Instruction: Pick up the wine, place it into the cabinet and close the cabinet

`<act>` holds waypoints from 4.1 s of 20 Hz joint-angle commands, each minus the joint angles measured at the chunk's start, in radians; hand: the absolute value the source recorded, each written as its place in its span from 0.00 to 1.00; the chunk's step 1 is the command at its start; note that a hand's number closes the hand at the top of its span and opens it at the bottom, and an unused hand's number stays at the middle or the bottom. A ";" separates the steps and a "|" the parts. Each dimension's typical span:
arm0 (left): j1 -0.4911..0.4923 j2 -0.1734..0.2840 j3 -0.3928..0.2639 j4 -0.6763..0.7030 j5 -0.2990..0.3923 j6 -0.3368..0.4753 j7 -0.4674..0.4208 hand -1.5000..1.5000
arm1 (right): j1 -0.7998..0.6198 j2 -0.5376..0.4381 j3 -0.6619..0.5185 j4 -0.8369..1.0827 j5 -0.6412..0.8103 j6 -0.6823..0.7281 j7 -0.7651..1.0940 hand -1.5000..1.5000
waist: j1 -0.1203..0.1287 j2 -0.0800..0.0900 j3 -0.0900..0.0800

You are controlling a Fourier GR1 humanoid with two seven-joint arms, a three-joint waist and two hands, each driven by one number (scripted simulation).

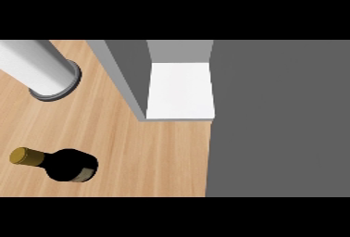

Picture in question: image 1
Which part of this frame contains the grey open cabinet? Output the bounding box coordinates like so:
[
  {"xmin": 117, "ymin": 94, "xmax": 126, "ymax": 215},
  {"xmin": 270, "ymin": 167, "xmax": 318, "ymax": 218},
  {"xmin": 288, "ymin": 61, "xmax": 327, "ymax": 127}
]
[{"xmin": 86, "ymin": 40, "xmax": 216, "ymax": 122}]

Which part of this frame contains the dark grey cabinet door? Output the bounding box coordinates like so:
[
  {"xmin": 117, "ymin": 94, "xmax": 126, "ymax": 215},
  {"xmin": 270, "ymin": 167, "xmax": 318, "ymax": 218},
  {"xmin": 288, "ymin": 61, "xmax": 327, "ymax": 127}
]
[{"xmin": 204, "ymin": 40, "xmax": 350, "ymax": 198}]

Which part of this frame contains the black wine bottle gold cap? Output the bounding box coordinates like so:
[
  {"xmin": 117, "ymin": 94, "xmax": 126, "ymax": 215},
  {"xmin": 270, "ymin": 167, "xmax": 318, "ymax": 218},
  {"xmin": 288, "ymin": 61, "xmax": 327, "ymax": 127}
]
[{"xmin": 9, "ymin": 146, "xmax": 101, "ymax": 183}]

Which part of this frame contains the white cylinder with grey base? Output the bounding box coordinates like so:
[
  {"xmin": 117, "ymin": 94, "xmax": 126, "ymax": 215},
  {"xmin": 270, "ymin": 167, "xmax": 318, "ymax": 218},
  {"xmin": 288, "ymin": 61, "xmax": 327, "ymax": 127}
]
[{"xmin": 0, "ymin": 40, "xmax": 83, "ymax": 103}]

